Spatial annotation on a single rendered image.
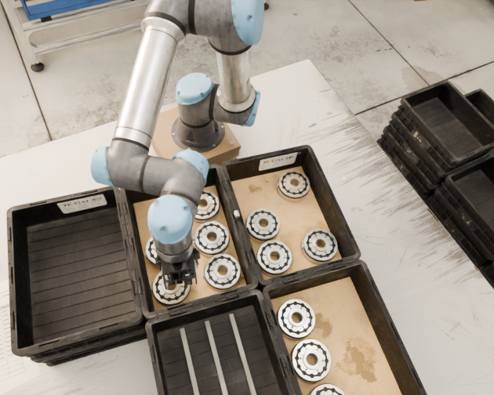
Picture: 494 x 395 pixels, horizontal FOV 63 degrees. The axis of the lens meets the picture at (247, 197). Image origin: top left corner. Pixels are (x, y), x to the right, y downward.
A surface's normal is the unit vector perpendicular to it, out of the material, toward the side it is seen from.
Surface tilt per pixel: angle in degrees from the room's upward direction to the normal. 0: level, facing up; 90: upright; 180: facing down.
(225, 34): 99
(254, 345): 0
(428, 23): 0
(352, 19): 0
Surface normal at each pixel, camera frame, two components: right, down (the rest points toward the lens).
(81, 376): 0.08, -0.49
